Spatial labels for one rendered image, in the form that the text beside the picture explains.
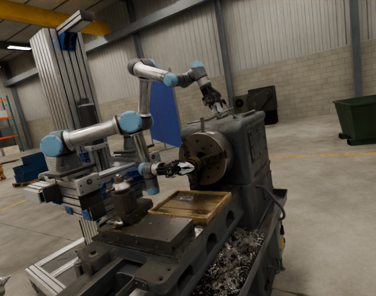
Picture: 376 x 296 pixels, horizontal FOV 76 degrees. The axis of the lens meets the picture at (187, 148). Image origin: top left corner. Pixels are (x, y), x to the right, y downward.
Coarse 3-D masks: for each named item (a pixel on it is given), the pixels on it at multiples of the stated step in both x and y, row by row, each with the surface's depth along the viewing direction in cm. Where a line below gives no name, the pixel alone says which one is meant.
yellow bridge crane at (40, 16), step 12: (0, 0) 920; (0, 12) 918; (12, 12) 953; (24, 12) 990; (36, 12) 1031; (48, 12) 1074; (60, 12) 1123; (36, 24) 1062; (48, 24) 1085; (60, 24) 1120; (96, 24) 1291; (108, 24) 1359
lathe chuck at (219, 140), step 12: (204, 132) 140; (192, 144) 143; (204, 144) 138; (216, 144) 134; (180, 156) 149; (228, 156) 137; (204, 168) 142; (216, 168) 138; (228, 168) 140; (204, 180) 145; (216, 180) 140
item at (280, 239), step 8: (256, 184) 160; (280, 208) 164; (280, 224) 187; (280, 232) 180; (272, 240) 178; (280, 240) 182; (272, 248) 179; (280, 248) 179; (272, 256) 181; (280, 256) 179; (280, 264) 192
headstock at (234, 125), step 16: (256, 112) 181; (192, 128) 162; (208, 128) 154; (224, 128) 148; (240, 128) 142; (256, 128) 168; (240, 144) 144; (256, 144) 165; (240, 160) 146; (256, 160) 167; (224, 176) 155; (240, 176) 149
